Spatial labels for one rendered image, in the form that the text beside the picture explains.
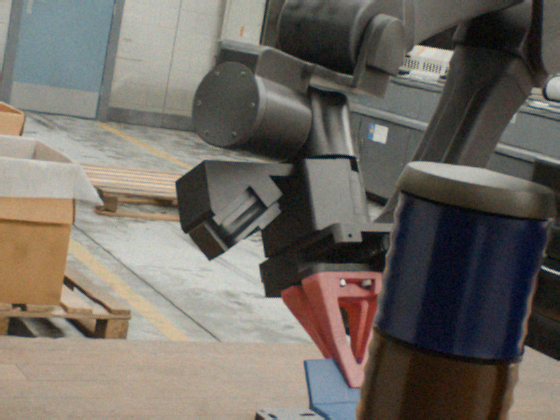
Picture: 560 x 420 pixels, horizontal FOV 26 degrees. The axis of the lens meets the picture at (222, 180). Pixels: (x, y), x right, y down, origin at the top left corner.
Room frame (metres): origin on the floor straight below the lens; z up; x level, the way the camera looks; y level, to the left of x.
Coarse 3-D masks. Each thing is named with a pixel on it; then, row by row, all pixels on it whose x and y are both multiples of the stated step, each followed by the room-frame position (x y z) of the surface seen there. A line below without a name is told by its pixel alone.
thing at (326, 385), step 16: (304, 368) 0.76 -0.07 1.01; (320, 368) 0.76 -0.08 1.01; (336, 368) 0.76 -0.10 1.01; (320, 384) 0.75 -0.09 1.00; (336, 384) 0.76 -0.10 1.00; (320, 400) 0.75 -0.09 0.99; (336, 400) 0.75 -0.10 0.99; (352, 400) 0.76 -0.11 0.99; (336, 416) 0.73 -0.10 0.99; (352, 416) 0.73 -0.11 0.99
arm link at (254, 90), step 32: (384, 32) 0.82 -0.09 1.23; (224, 64) 0.78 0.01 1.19; (256, 64) 0.77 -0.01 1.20; (288, 64) 0.79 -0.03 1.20; (384, 64) 0.82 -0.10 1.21; (224, 96) 0.78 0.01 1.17; (256, 96) 0.76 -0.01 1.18; (288, 96) 0.78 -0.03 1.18; (384, 96) 0.84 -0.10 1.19; (224, 128) 0.77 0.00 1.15; (256, 128) 0.76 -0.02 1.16; (288, 128) 0.78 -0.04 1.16
